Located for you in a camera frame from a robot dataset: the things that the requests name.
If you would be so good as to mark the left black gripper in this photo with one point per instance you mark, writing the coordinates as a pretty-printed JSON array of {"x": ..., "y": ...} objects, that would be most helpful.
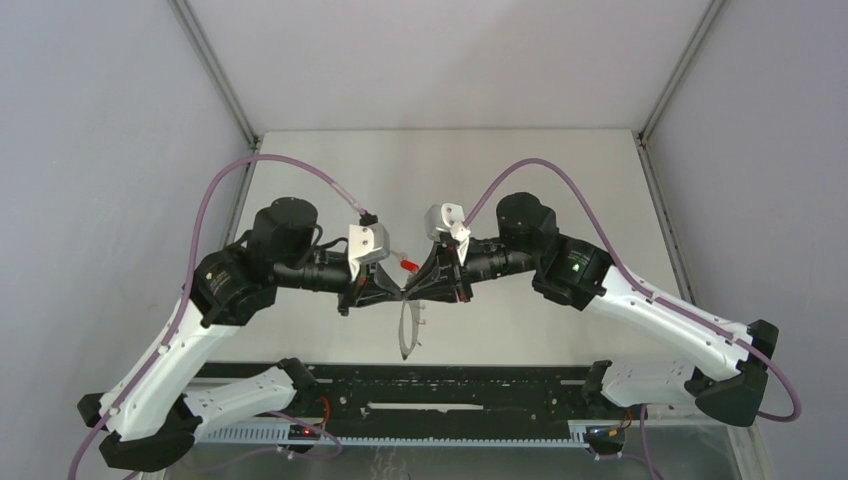
[{"x": 374, "y": 285}]

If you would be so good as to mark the left aluminium frame post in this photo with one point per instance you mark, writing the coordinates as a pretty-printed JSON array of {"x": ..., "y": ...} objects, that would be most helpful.
[{"x": 189, "y": 21}]

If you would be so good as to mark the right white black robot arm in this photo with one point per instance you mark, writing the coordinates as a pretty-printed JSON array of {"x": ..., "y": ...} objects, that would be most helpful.
[{"x": 719, "y": 366}]

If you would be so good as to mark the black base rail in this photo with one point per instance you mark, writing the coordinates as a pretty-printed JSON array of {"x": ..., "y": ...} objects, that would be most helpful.
[{"x": 460, "y": 403}]

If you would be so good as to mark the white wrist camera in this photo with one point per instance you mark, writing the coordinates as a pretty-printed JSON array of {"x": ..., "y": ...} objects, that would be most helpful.
[
  {"x": 366, "y": 245},
  {"x": 446, "y": 218}
]

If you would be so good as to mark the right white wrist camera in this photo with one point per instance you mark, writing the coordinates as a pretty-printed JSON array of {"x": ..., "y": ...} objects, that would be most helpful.
[{"x": 446, "y": 218}]

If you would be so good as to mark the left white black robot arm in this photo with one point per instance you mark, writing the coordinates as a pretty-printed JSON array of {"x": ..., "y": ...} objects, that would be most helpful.
[{"x": 150, "y": 419}]

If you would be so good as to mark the aluminium frame post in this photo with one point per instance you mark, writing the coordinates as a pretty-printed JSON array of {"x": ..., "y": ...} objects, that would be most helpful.
[
  {"x": 682, "y": 66},
  {"x": 189, "y": 21}
]

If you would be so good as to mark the metal disc keyring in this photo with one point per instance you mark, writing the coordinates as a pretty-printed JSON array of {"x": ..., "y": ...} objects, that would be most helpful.
[{"x": 409, "y": 326}]

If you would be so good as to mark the white slotted cable duct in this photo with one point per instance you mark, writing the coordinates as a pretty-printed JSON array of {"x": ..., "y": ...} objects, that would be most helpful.
[{"x": 282, "y": 434}]

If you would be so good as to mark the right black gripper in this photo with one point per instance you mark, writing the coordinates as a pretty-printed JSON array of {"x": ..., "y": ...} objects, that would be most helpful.
[{"x": 442, "y": 278}]

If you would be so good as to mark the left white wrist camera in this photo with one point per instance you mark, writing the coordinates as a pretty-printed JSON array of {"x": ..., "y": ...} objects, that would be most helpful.
[{"x": 366, "y": 245}]

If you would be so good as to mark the right aluminium frame post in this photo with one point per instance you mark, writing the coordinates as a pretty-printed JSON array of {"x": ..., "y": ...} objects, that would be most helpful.
[{"x": 682, "y": 66}]

